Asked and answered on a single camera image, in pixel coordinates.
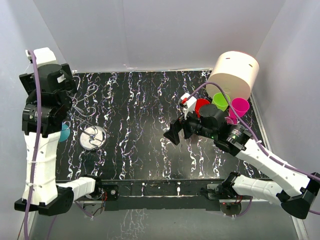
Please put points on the white cylindrical container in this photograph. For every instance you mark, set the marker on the white cylindrical container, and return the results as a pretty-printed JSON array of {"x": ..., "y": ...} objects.
[{"x": 235, "y": 72}]

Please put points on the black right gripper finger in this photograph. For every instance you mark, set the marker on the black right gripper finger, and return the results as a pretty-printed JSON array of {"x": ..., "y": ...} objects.
[
  {"x": 175, "y": 127},
  {"x": 171, "y": 135}
]

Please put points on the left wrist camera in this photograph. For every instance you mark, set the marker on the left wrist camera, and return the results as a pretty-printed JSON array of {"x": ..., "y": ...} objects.
[{"x": 44, "y": 56}]

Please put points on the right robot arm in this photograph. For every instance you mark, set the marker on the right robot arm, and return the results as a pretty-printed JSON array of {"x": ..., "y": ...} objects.
[{"x": 295, "y": 192}]

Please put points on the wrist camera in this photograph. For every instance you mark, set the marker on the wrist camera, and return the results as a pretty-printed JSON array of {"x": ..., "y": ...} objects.
[
  {"x": 187, "y": 105},
  {"x": 44, "y": 56}
]

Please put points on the red wine glass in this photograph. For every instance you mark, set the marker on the red wine glass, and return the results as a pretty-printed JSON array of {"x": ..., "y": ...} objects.
[{"x": 199, "y": 103}]

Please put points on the blue wine glass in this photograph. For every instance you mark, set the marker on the blue wine glass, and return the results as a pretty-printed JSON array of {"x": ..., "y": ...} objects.
[{"x": 65, "y": 132}]

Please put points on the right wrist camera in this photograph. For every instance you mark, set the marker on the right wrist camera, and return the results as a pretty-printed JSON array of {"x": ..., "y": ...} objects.
[{"x": 187, "y": 105}]

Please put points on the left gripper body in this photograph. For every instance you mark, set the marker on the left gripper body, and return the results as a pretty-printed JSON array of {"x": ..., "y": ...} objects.
[{"x": 70, "y": 88}]

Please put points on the black front mounting rail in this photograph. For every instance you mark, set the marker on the black front mounting rail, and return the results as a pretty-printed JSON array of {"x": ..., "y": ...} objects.
[{"x": 172, "y": 194}]

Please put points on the magenta wine glass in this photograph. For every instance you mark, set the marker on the magenta wine glass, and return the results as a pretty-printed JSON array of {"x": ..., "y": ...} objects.
[{"x": 241, "y": 106}]

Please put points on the green wine glass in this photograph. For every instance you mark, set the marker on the green wine glass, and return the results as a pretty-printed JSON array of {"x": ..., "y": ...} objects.
[{"x": 220, "y": 102}]

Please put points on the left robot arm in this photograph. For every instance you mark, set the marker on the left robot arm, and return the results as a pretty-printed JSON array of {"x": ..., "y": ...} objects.
[{"x": 42, "y": 194}]

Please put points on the chrome wine glass rack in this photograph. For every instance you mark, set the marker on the chrome wine glass rack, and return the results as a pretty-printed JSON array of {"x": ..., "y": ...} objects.
[{"x": 92, "y": 137}]

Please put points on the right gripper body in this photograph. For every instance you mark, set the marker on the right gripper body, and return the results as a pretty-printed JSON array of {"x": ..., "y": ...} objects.
[{"x": 193, "y": 125}]

